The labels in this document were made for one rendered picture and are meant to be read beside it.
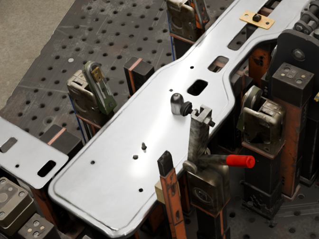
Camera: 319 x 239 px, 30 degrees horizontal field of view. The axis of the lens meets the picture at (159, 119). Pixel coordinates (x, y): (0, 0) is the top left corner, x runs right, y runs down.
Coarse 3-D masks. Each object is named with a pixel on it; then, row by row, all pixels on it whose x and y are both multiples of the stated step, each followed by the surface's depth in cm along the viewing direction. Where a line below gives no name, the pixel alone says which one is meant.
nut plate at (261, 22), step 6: (246, 12) 150; (252, 12) 150; (240, 18) 149; (246, 18) 149; (252, 18) 148; (258, 18) 147; (264, 18) 148; (270, 18) 148; (258, 24) 147; (264, 24) 147; (270, 24) 146
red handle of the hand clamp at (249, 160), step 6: (204, 156) 113; (210, 156) 112; (216, 156) 111; (222, 156) 109; (228, 156) 107; (234, 156) 106; (240, 156) 105; (246, 156) 104; (252, 156) 104; (198, 162) 114; (204, 162) 113; (210, 162) 112; (216, 162) 110; (222, 162) 109; (228, 162) 107; (234, 162) 106; (240, 162) 105; (246, 162) 104; (252, 162) 104
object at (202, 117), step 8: (184, 104) 104; (184, 112) 104; (192, 112) 104; (200, 112) 105; (208, 112) 103; (192, 120) 103; (200, 120) 102; (208, 120) 103; (192, 128) 105; (200, 128) 103; (208, 128) 108; (192, 136) 107; (200, 136) 106; (192, 144) 109; (200, 144) 109; (192, 152) 111; (200, 152) 112; (192, 160) 113
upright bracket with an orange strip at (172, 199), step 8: (168, 152) 101; (160, 160) 100; (168, 160) 101; (160, 168) 101; (168, 168) 102; (160, 176) 103; (168, 176) 103; (176, 176) 106; (168, 184) 104; (176, 184) 107; (168, 192) 106; (176, 192) 109; (168, 200) 108; (176, 200) 110; (168, 208) 111; (176, 208) 112; (168, 216) 113; (176, 216) 114; (176, 224) 115; (184, 224) 119; (176, 232) 117; (184, 232) 121
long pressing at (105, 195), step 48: (240, 0) 154; (288, 0) 152; (192, 48) 145; (240, 48) 143; (144, 96) 136; (192, 96) 135; (96, 144) 129; (48, 192) 123; (96, 192) 121; (144, 192) 120
